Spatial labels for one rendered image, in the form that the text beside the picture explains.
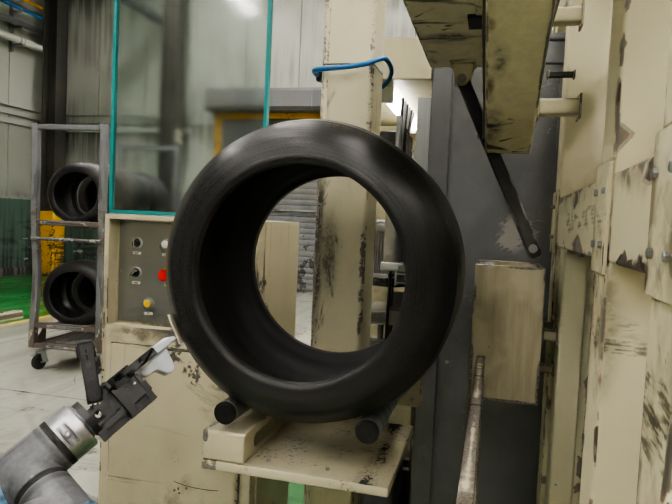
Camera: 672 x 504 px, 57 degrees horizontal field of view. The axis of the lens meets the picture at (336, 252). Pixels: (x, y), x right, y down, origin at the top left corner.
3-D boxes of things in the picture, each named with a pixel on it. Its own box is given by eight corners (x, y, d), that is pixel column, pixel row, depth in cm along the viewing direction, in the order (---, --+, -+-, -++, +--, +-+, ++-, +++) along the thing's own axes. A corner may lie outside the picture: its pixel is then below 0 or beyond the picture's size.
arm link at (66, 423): (44, 421, 109) (43, 419, 101) (68, 402, 112) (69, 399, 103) (77, 459, 110) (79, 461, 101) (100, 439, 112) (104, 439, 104)
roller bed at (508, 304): (471, 376, 155) (477, 259, 153) (532, 383, 151) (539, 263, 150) (467, 397, 136) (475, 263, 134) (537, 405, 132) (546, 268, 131)
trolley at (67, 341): (115, 339, 607) (121, 143, 597) (175, 344, 596) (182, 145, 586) (24, 371, 477) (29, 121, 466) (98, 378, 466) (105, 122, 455)
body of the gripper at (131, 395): (155, 397, 117) (101, 443, 111) (125, 362, 117) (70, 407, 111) (161, 394, 110) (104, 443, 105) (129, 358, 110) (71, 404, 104)
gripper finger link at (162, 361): (190, 356, 118) (151, 389, 114) (170, 332, 118) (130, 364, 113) (193, 354, 115) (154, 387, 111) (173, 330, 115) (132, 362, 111)
